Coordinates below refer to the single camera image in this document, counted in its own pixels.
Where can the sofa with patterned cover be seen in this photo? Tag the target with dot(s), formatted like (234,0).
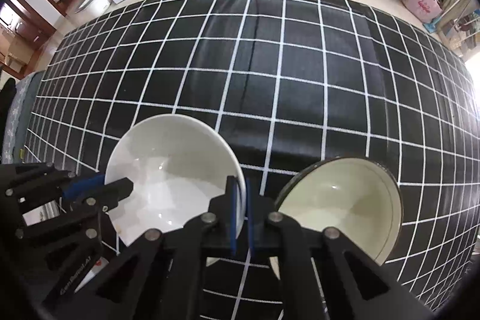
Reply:
(22,110)

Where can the green patterned bowl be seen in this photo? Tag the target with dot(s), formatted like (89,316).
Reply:
(341,207)

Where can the pink bag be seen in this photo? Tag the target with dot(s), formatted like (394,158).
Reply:
(422,3)

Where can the brown wooden door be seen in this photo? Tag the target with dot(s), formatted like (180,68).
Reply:
(22,31)

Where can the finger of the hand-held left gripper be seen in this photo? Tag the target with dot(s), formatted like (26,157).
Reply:
(82,185)
(116,189)

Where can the white grey bucket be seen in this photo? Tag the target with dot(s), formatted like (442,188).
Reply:
(88,1)

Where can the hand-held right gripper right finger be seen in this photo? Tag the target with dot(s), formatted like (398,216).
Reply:
(250,218)

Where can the plain white plate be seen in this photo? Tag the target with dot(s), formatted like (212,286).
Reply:
(88,273)

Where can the white bowl with dark print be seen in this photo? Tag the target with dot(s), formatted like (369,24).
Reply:
(174,170)

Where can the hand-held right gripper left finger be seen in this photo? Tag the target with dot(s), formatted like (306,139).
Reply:
(233,215)

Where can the dark cloth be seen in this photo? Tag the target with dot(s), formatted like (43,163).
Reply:
(7,91)

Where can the black white checkered tablecloth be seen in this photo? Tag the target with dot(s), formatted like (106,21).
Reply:
(285,80)

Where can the arched floor mirror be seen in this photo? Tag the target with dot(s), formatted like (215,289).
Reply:
(461,24)

